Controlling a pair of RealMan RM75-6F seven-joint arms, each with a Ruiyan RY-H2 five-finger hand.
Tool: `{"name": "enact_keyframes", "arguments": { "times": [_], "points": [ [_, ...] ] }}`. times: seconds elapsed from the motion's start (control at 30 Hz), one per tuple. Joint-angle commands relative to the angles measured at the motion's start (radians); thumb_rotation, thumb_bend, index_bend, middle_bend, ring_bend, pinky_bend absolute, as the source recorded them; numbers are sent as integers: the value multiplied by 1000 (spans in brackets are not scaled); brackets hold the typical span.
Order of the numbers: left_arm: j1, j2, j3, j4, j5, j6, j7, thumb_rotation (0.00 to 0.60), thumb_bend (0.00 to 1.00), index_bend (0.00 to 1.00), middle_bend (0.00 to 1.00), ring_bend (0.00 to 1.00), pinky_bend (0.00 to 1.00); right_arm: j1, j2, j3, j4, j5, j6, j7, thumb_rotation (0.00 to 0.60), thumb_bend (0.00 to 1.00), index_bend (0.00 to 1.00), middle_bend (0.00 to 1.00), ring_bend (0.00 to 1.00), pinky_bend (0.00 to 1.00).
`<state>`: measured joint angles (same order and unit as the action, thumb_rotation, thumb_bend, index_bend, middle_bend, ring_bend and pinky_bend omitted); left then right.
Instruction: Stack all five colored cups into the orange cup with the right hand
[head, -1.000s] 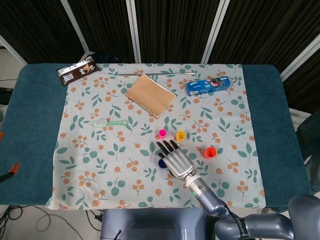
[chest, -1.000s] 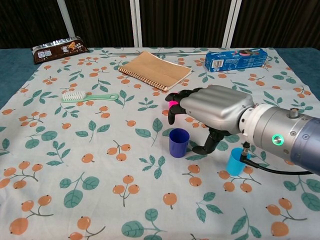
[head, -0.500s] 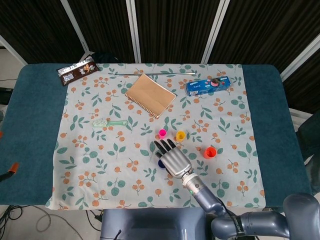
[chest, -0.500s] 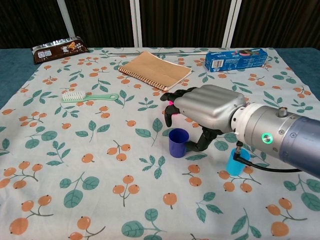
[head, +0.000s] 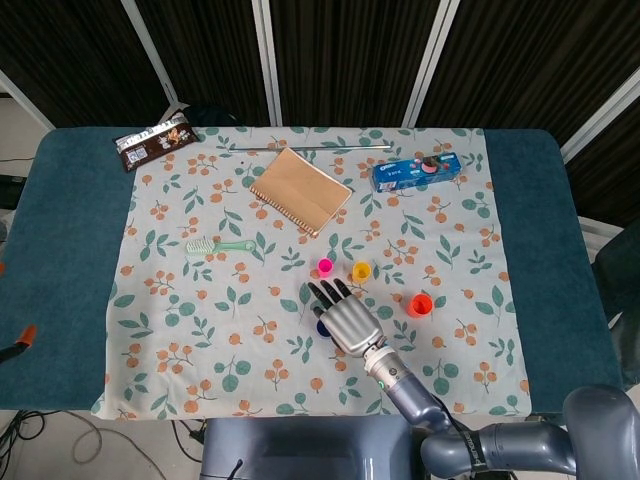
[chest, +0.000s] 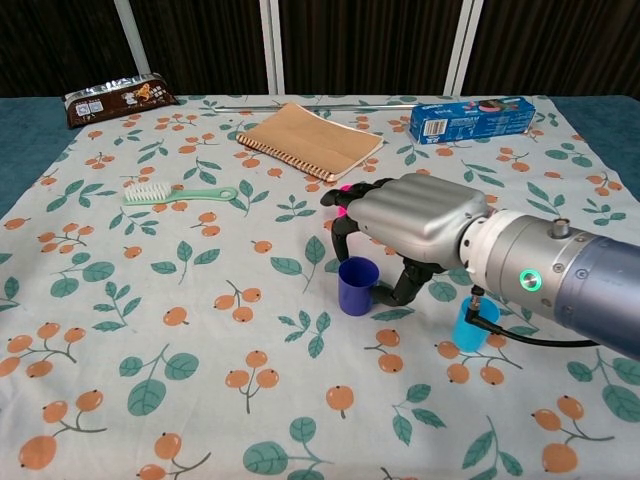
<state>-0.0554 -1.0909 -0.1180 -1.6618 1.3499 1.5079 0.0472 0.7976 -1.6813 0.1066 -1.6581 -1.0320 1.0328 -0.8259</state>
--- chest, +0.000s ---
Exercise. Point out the teal table cover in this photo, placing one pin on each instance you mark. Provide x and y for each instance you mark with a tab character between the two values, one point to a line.
25	130

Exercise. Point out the pink plastic cup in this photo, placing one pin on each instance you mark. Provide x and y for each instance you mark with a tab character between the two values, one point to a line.
340	213

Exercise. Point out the dark blue plastic cup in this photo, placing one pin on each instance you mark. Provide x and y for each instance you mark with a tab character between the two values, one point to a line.
352	295

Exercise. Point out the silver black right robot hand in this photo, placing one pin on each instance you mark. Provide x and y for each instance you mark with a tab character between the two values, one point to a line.
420	215

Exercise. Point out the light blue plastic cup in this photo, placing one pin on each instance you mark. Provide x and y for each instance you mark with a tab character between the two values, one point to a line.
467	337

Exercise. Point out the brown snack packet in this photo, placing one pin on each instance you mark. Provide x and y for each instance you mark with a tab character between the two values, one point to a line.
120	100

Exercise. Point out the floral fruit print tablecloth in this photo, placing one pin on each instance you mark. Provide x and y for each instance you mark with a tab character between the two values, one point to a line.
200	300

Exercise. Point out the blue Oreo cookie box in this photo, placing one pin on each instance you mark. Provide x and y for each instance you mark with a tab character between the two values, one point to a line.
470	122

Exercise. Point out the thin metal rod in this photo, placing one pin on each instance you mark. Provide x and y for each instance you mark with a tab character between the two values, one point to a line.
240	107

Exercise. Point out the dark folding screen panel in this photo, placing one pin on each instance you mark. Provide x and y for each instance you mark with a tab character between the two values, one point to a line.
50	45
550	45
200	45
370	45

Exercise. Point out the green brush white bristles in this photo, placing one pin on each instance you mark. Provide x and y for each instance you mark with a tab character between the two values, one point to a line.
190	194

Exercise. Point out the brown spiral notebook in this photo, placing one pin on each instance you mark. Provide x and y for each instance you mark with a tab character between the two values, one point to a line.
310	140

